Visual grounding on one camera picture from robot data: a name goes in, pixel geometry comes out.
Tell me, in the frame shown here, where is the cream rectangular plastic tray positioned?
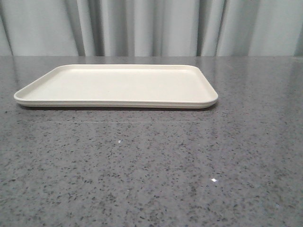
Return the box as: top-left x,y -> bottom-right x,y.
14,64 -> 218,109

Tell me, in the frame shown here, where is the pale grey pleated curtain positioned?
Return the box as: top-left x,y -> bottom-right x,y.
0,0 -> 303,57

